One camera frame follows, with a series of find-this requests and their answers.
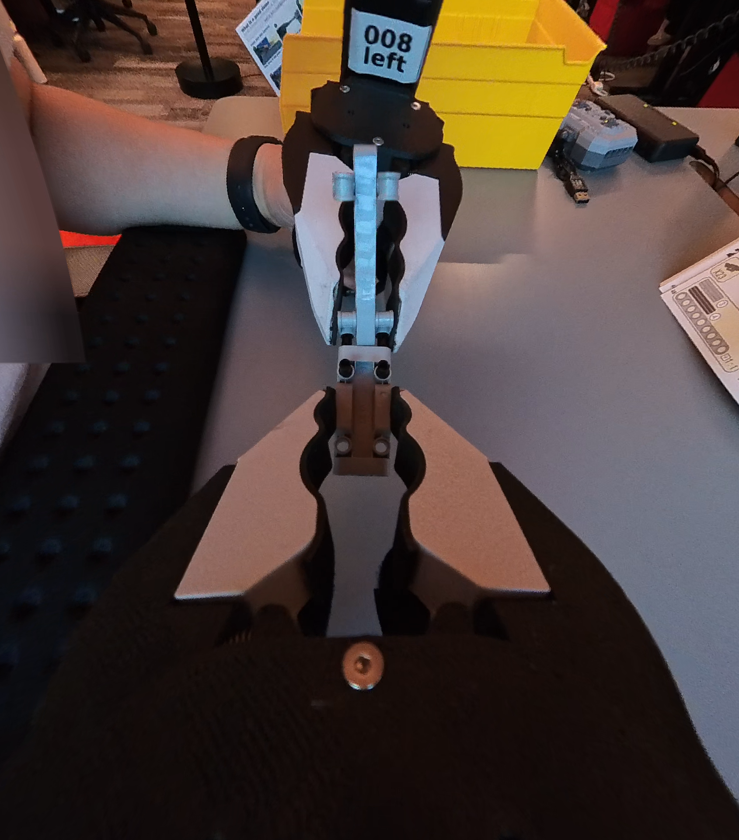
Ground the person's left forearm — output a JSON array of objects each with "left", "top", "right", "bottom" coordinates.
[{"left": 12, "top": 59, "right": 239, "bottom": 235}]

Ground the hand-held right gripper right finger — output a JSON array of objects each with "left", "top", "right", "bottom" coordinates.
[{"left": 379, "top": 387, "right": 552, "bottom": 636}]

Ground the black USB cable plug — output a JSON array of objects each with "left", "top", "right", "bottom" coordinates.
[{"left": 548, "top": 147, "right": 591, "bottom": 206}]

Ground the black power adapter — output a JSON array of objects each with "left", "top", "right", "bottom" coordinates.
[{"left": 596, "top": 94, "right": 700, "bottom": 164}]

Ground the black office chair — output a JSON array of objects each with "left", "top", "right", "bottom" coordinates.
[{"left": 73, "top": 0, "right": 158, "bottom": 64}]

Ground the grey toy control hub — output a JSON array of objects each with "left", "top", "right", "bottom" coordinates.
[{"left": 556, "top": 100, "right": 639, "bottom": 173}]

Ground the short grey toy brick beam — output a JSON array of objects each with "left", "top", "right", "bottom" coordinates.
[{"left": 332, "top": 346, "right": 394, "bottom": 477}]

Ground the orange flat piece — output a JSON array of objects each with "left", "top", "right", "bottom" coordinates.
[{"left": 58, "top": 228, "right": 122, "bottom": 252}]

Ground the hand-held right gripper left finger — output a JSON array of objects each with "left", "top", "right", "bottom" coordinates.
[{"left": 174, "top": 387, "right": 338, "bottom": 636}]

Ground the person's left hand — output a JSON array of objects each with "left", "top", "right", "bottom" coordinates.
[{"left": 257, "top": 143, "right": 296, "bottom": 232}]

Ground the black wristband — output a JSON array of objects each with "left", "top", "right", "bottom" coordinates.
[{"left": 225, "top": 134, "right": 285, "bottom": 235}]

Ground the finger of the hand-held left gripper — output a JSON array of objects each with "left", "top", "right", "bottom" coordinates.
[
  {"left": 294, "top": 154, "right": 357, "bottom": 347},
  {"left": 379, "top": 174, "right": 446, "bottom": 353}
]

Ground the black coiled cable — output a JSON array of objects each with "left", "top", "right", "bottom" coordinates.
[{"left": 604, "top": 35, "right": 673, "bottom": 88}]

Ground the yellow plastic bin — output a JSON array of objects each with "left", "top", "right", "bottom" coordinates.
[{"left": 279, "top": 0, "right": 607, "bottom": 172}]

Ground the long grey toy brick beam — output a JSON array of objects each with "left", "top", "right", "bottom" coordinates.
[{"left": 332, "top": 143, "right": 401, "bottom": 349}]

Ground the black studded mat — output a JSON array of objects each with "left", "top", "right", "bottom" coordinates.
[{"left": 0, "top": 226, "right": 250, "bottom": 795}]

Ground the black floor stand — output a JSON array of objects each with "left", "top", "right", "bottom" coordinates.
[{"left": 175, "top": 0, "right": 244, "bottom": 101}]

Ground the white instruction booklet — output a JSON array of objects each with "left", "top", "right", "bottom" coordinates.
[{"left": 659, "top": 207, "right": 739, "bottom": 460}]

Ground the white printed flyer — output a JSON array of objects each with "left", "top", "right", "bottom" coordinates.
[{"left": 236, "top": 0, "right": 306, "bottom": 94}]

